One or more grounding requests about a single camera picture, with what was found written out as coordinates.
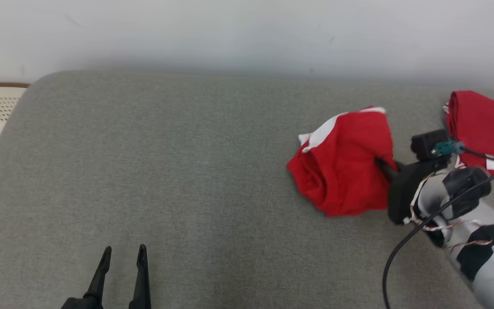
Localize red shorts with white stripes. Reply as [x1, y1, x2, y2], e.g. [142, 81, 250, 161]
[287, 106, 398, 217]

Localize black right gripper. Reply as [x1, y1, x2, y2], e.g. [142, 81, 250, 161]
[375, 157, 451, 226]

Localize right camera cable teal plug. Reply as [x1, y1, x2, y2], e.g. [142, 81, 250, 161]
[431, 141, 494, 164]

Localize grey fabric sofa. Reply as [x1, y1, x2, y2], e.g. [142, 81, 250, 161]
[0, 70, 494, 309]

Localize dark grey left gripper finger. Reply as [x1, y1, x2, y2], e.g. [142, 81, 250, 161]
[85, 246, 112, 308]
[129, 245, 152, 309]

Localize red jersey with white sleeves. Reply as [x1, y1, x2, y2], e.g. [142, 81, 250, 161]
[443, 90, 494, 179]

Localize thin red white wire bundle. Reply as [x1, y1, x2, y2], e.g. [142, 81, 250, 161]
[409, 172, 494, 250]

